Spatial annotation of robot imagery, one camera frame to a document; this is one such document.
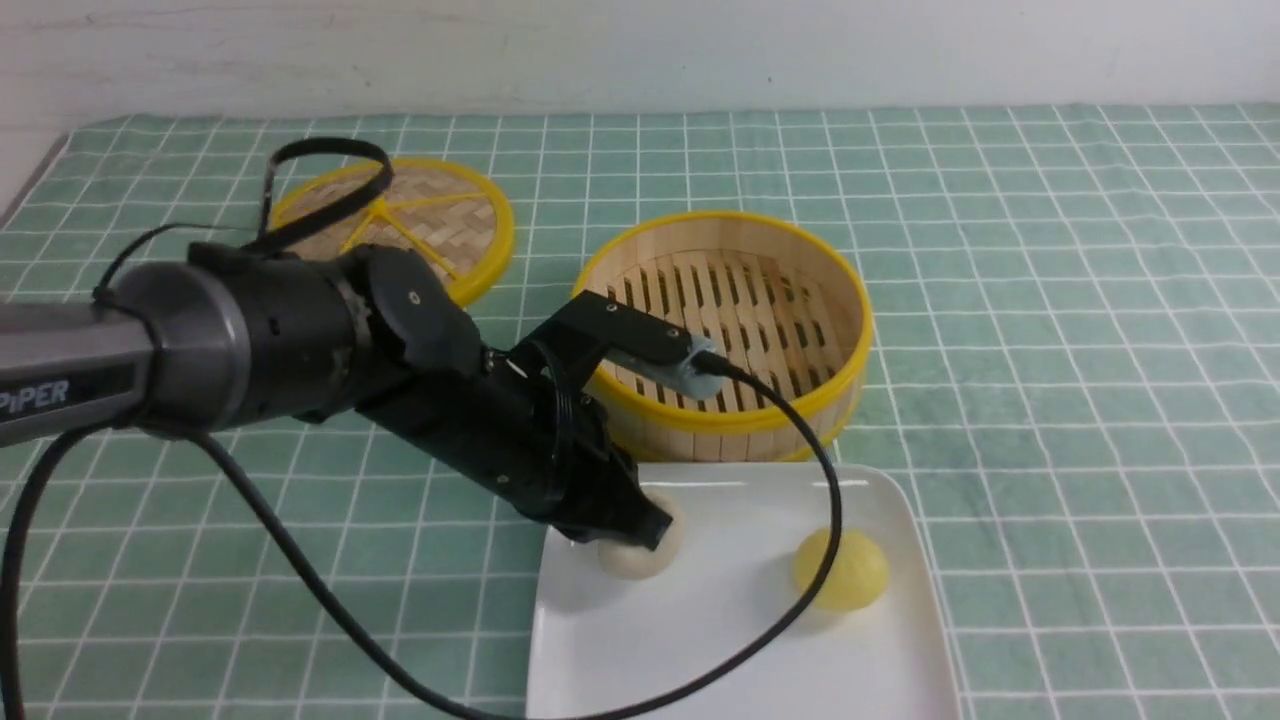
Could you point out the white square plate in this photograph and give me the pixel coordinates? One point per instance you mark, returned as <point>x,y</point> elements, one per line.
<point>600,642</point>

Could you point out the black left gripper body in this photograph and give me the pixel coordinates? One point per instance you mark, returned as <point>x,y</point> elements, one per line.
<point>516,435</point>

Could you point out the green checkered tablecloth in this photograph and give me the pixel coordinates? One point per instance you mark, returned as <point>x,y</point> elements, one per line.
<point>1074,383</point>

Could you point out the yellow-rimmed bamboo steamer basket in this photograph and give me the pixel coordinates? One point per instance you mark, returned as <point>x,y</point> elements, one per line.
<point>774,299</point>

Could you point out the beige steamed bun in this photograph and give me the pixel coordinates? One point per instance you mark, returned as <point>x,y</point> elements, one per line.
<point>635,563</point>

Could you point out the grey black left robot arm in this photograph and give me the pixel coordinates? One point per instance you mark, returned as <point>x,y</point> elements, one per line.
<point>235,335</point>

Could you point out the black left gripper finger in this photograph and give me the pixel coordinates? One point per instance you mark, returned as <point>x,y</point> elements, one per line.
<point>605,502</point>

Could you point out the yellow-rimmed bamboo steamer lid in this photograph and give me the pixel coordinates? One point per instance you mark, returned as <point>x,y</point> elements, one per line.
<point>454,217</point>

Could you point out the yellow steamed bun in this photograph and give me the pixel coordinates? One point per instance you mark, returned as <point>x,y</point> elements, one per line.
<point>858,577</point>

